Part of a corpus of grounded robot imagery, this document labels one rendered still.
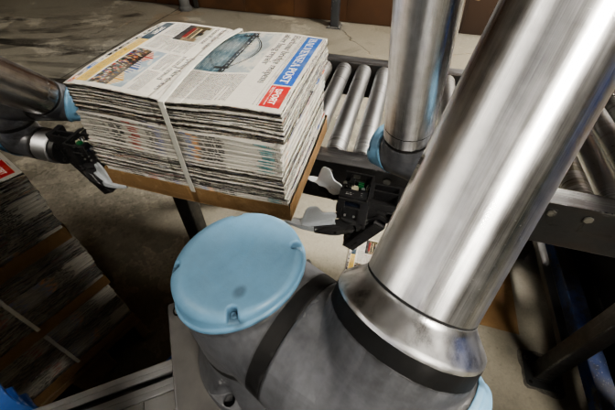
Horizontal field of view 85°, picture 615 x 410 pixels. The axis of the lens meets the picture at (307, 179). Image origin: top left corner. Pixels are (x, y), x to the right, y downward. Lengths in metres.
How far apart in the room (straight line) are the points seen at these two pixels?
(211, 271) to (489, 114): 0.23
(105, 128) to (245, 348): 0.49
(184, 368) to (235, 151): 0.30
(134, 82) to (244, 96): 0.19
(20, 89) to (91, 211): 1.30
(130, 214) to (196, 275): 1.61
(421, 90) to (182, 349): 0.45
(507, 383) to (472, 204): 1.29
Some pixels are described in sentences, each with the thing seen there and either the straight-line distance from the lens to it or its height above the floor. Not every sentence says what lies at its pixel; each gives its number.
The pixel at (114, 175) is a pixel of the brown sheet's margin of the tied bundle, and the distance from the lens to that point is 0.76.
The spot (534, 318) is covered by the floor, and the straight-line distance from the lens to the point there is 1.65.
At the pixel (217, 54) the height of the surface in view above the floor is 1.03.
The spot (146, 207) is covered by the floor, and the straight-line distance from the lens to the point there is 1.90.
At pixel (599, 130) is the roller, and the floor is 0.79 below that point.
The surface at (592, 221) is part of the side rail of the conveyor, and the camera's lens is 0.86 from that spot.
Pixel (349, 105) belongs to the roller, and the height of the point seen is 0.80.
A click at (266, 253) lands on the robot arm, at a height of 1.05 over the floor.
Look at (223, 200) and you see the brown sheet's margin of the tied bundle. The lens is 0.64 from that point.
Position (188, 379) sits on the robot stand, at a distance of 0.51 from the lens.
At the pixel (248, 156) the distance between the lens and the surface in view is 0.54.
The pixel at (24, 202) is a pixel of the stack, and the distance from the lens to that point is 0.93.
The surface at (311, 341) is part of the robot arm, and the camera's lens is 0.27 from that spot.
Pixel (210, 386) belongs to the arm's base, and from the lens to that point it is 0.46.
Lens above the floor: 1.29
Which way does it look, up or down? 44 degrees down
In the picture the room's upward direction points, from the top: straight up
